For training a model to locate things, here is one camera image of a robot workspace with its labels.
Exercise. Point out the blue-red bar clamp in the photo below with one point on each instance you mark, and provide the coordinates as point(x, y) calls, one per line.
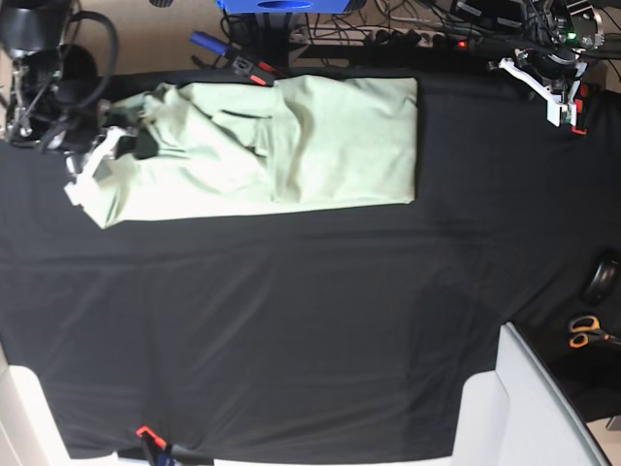
point(154, 450)
point(240, 62)
point(579, 127)

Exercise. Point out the blue box on stand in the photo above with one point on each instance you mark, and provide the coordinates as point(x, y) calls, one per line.
point(290, 6)

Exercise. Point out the orange-handled scissors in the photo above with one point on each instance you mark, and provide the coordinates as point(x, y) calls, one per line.
point(586, 330)

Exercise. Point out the bottom blue-red bar clamp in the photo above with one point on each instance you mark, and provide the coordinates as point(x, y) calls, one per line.
point(154, 450)

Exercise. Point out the top blue-red bar clamp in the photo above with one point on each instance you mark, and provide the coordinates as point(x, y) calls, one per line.
point(240, 62)

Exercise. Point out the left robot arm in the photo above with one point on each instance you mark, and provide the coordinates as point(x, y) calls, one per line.
point(552, 46)

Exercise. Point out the white bin left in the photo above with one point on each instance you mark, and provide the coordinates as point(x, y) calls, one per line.
point(29, 434)

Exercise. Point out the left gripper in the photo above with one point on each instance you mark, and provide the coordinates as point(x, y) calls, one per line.
point(558, 73)

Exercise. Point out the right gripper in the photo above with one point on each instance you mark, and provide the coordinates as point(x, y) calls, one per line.
point(63, 129)

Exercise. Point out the right blue-red bar clamp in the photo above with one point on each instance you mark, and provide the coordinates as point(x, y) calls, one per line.
point(579, 127)

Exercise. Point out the black tape roll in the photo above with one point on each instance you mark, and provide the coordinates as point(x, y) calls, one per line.
point(602, 283)

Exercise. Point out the white bin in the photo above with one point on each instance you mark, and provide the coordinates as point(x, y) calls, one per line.
point(516, 414)
point(29, 434)

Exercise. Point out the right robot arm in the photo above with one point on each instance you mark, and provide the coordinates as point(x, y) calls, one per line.
point(43, 61)

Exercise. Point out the light green T-shirt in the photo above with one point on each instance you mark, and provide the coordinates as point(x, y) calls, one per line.
point(305, 144)

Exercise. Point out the white bin right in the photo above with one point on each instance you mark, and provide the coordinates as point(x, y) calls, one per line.
point(516, 414)

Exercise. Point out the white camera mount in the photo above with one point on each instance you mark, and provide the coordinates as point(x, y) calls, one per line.
point(82, 169)
point(559, 96)

